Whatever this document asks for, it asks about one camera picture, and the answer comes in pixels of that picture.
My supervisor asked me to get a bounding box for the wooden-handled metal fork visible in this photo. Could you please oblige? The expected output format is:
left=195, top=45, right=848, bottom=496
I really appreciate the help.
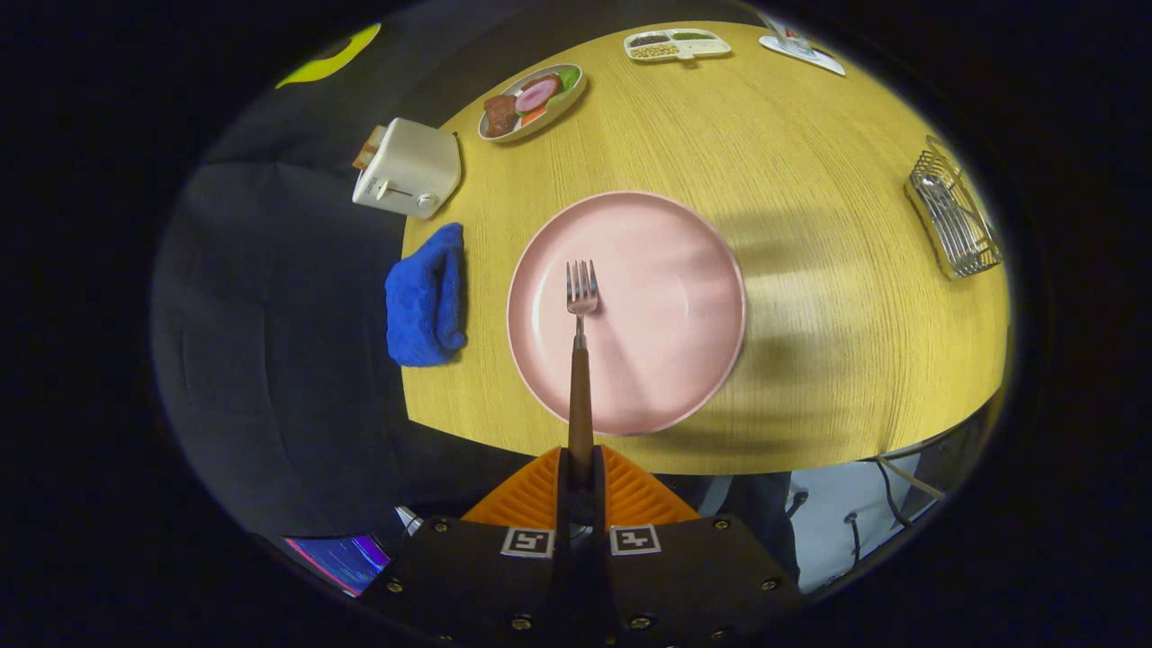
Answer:
left=565, top=260, right=600, bottom=484

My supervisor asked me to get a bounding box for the laptop screen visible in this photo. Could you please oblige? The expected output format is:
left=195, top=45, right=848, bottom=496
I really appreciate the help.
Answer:
left=283, top=534, right=392, bottom=597

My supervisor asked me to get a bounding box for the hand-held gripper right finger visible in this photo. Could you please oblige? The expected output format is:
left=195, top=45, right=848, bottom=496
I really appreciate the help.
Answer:
left=583, top=445, right=804, bottom=647

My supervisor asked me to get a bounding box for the pink ham slice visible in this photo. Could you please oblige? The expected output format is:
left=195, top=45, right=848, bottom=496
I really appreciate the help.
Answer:
left=515, top=76, right=564, bottom=114

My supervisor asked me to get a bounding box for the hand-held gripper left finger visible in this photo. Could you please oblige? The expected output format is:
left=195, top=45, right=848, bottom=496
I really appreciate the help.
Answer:
left=360, top=447, right=581, bottom=647

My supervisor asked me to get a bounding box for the black floor cable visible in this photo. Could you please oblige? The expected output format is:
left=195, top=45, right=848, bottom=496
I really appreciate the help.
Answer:
left=875, top=454, right=948, bottom=530

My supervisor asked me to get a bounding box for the white toaster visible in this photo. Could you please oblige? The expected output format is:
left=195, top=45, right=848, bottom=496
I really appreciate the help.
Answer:
left=352, top=118, right=463, bottom=220

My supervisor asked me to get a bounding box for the brown meat slice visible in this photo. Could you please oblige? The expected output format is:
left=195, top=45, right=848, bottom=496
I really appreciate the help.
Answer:
left=484, top=94, right=520, bottom=138

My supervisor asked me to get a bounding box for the brown toast slice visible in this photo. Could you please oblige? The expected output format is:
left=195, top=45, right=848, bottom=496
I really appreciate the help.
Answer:
left=352, top=124, right=388, bottom=172

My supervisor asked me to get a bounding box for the white divided bean dish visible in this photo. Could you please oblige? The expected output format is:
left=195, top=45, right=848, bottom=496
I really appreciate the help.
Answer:
left=624, top=29, right=733, bottom=62

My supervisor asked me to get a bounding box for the metal wire drain rack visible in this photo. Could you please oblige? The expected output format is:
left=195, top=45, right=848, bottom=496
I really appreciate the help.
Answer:
left=904, top=135, right=1004, bottom=280

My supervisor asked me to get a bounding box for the grey food plate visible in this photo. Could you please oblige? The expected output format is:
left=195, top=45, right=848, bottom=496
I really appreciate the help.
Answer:
left=477, top=63, right=588, bottom=144

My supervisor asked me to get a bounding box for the blue towel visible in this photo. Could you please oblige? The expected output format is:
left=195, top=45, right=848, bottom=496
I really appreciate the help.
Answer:
left=385, top=222, right=468, bottom=368

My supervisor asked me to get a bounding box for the white square coaster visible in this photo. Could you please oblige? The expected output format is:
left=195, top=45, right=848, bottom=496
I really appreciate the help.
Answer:
left=759, top=34, right=847, bottom=77

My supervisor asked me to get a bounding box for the white green-label bottle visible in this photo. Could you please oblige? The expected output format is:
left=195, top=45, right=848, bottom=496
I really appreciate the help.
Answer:
left=758, top=11, right=815, bottom=57

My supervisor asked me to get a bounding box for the pink round plate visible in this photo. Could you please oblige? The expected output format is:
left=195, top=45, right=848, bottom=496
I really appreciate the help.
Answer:
left=507, top=190, right=747, bottom=437

